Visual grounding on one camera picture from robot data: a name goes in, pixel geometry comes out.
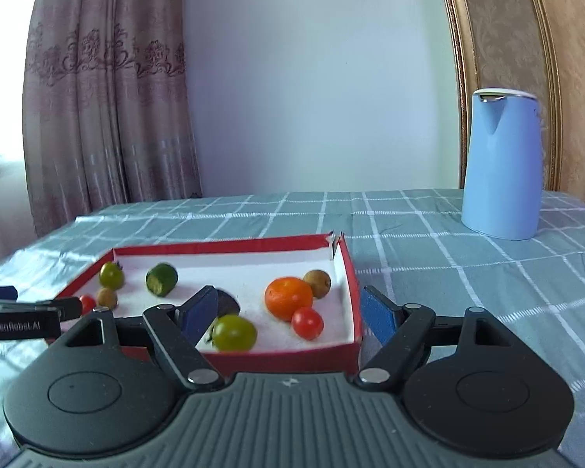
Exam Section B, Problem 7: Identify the cut eggplant piece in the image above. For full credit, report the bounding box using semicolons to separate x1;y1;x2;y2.
214;290;241;319

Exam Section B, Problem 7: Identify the small green tomato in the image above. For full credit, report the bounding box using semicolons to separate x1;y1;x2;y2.
99;262;126;289

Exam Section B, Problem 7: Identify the pink patterned curtain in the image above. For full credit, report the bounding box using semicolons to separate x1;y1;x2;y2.
22;0;203;239

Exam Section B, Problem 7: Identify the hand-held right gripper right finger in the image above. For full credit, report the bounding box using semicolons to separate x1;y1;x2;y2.
355;285;518;393

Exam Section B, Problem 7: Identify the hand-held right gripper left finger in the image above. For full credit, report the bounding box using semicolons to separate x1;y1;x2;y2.
66;285;225;391

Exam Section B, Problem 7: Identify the gold wall frame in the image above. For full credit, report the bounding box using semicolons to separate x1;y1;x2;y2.
436;0;564;192

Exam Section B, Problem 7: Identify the large green tomato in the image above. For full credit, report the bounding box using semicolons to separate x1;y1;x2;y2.
209;314;258;352

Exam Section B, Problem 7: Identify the green cucumber piece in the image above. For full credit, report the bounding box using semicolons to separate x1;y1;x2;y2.
145;263;179;298

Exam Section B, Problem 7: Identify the orange mandarin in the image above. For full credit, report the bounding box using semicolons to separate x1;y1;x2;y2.
264;277;315;323

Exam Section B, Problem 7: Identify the blue electric kettle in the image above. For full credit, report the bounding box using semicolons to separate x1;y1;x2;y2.
462;88;542;241

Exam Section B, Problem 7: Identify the red cardboard box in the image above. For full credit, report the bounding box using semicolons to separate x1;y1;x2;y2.
53;233;360;376

